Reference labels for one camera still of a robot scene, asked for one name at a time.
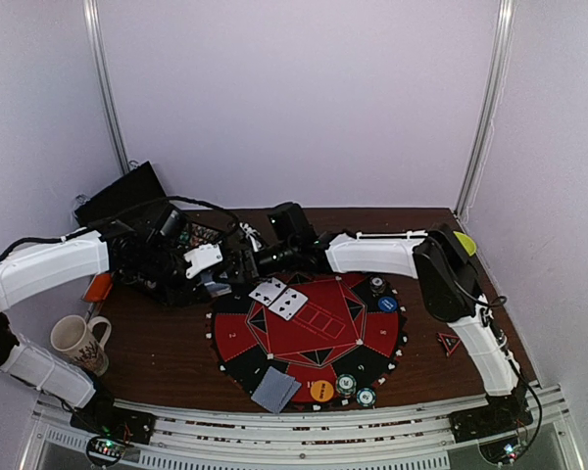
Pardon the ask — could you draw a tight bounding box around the wrist white camera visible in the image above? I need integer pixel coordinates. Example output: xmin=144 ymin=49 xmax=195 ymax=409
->
xmin=183 ymin=244 xmax=223 ymax=279
xmin=239 ymin=222 xmax=267 ymax=253

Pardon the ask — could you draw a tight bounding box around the orange big blind button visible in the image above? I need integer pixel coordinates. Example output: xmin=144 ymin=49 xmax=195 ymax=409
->
xmin=309 ymin=380 xmax=335 ymax=402

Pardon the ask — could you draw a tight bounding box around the blue small blind button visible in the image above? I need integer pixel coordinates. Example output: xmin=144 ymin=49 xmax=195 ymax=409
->
xmin=377 ymin=296 xmax=399 ymax=313

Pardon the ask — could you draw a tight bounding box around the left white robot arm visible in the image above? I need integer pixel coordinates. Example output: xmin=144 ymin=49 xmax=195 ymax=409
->
xmin=0 ymin=197 xmax=240 ymax=435

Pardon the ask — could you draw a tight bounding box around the black white poker chip stack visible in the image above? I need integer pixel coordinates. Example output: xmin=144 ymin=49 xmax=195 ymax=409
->
xmin=369 ymin=276 xmax=385 ymax=293

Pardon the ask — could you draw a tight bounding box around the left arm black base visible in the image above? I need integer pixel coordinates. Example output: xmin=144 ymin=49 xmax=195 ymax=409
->
xmin=70 ymin=399 xmax=156 ymax=445

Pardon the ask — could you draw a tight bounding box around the black poker chip case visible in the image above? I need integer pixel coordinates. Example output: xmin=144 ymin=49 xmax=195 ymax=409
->
xmin=75 ymin=162 xmax=221 ymax=306

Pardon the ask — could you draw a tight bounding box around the four of clubs card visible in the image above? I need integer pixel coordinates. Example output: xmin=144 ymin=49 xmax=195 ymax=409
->
xmin=248 ymin=277 xmax=287 ymax=306

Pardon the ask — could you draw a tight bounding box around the right aluminium frame post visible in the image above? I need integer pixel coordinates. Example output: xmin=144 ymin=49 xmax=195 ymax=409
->
xmin=453 ymin=0 xmax=515 ymax=219

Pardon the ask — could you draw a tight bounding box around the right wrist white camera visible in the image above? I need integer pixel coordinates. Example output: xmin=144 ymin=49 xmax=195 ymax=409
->
xmin=239 ymin=222 xmax=267 ymax=253

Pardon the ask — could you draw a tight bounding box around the spades face-up card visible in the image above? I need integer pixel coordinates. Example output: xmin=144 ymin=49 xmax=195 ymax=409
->
xmin=269 ymin=288 xmax=308 ymax=321

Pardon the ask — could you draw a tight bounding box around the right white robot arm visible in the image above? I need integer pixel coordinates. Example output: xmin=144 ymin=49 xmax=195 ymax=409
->
xmin=228 ymin=202 xmax=537 ymax=433

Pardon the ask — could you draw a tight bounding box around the aluminium front rail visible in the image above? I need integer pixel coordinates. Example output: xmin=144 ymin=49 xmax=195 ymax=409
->
xmin=17 ymin=384 xmax=587 ymax=470

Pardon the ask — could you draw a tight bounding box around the white floral ceramic mug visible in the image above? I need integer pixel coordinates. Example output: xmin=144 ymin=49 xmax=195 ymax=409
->
xmin=50 ymin=315 xmax=112 ymax=377

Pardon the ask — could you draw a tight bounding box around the round red black poker mat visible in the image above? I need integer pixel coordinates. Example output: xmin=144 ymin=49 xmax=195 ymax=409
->
xmin=206 ymin=272 xmax=408 ymax=410

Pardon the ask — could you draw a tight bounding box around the red black triangular token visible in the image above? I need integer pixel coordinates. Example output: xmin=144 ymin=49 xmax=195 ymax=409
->
xmin=437 ymin=333 xmax=462 ymax=357

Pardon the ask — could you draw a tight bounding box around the yellow green plastic bowl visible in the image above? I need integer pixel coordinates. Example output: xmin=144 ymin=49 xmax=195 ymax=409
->
xmin=455 ymin=231 xmax=477 ymax=257

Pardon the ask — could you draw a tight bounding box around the orange plastic cup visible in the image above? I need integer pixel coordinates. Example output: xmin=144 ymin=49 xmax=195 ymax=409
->
xmin=82 ymin=273 xmax=113 ymax=303

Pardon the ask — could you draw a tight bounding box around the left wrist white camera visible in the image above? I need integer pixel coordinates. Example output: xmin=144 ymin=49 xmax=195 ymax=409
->
xmin=183 ymin=244 xmax=223 ymax=279

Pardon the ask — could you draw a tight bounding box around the left aluminium frame post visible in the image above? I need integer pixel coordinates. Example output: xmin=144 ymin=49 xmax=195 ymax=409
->
xmin=82 ymin=0 xmax=130 ymax=174

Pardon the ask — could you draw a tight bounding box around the teal white poker chip stack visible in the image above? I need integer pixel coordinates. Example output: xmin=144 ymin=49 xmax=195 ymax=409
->
xmin=356 ymin=387 xmax=376 ymax=407

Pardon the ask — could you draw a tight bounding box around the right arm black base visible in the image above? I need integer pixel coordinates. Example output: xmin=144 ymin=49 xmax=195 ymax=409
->
xmin=449 ymin=396 xmax=533 ymax=443

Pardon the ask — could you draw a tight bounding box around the dealt blue-backed card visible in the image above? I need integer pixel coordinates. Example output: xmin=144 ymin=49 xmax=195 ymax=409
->
xmin=259 ymin=380 xmax=301 ymax=413
xmin=251 ymin=367 xmax=290 ymax=413

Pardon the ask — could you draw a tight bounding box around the grey playing card deck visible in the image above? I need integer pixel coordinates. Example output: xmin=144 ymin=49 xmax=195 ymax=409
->
xmin=200 ymin=271 xmax=232 ymax=298

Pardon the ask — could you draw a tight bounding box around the green white poker chip stack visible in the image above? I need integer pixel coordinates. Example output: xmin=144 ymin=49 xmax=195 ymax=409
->
xmin=335 ymin=373 xmax=357 ymax=397

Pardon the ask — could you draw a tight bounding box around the aluminium frame post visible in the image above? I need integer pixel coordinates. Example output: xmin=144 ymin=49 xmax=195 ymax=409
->
xmin=82 ymin=0 xmax=130 ymax=174
xmin=453 ymin=0 xmax=515 ymax=219

